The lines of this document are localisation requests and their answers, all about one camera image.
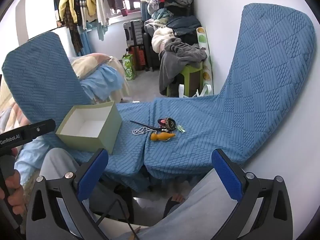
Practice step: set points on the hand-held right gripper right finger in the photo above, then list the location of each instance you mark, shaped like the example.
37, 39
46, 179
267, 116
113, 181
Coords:
227, 176

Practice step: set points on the pile of clothes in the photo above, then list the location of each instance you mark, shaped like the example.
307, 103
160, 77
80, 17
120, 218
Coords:
175, 12

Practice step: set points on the row of hanging clothes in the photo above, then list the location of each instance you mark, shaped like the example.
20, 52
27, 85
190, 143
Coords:
85, 2

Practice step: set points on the blue textured sofa cover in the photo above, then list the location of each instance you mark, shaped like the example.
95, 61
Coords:
250, 92

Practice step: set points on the blue curtain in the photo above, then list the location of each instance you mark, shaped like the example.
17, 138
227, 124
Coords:
145, 0

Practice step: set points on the person's left leg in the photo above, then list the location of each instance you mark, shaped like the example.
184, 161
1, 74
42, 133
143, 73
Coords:
57, 160

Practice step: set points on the grey hooded jacket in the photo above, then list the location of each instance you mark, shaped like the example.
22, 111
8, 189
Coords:
175, 57

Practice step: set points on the white fluffy garment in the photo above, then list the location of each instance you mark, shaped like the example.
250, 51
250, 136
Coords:
161, 37

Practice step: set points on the black curved hair stick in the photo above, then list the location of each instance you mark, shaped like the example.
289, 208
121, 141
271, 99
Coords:
145, 124

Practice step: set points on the person's right leg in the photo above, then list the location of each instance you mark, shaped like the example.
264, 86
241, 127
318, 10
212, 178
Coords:
190, 205

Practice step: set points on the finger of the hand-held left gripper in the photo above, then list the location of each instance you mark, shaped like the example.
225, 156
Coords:
40, 128

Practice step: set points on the green cardboard box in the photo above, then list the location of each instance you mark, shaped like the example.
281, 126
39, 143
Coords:
100, 130

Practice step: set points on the white wardrobe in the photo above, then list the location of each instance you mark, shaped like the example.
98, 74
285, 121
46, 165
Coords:
37, 12

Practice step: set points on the red suitcase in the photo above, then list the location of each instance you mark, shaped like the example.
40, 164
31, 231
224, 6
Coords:
137, 57

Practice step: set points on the orange gourd pendant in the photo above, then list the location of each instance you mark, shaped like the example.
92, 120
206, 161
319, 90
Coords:
162, 136

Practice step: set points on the white tote bag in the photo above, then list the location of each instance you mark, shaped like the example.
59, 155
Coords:
203, 91

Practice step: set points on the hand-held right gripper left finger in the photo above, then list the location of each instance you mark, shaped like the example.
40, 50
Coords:
93, 172

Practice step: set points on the green plastic stool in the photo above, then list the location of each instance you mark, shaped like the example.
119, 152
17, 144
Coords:
190, 80

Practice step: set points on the green shopping bag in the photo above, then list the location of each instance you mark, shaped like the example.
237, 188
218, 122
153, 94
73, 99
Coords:
128, 66

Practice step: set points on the light blue bed sheet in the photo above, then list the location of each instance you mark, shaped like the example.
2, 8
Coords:
105, 82

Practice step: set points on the cream pink pillow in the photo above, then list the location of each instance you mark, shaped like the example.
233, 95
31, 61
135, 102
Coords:
87, 62

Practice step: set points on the grey suitcase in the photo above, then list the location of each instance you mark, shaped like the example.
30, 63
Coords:
132, 32

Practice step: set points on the green hair clip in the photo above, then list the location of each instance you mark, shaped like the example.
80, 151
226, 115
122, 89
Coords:
181, 129

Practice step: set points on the person's foot in black slipper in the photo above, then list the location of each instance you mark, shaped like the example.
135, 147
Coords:
173, 203

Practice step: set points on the black suitcase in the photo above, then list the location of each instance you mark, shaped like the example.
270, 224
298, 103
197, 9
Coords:
151, 55

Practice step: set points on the person's leg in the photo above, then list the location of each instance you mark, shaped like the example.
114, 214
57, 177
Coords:
57, 160
190, 205

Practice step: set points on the fruit print mat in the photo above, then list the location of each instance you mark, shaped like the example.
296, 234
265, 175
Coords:
205, 55

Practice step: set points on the person's left hand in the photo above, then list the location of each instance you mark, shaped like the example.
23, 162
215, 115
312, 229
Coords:
15, 195

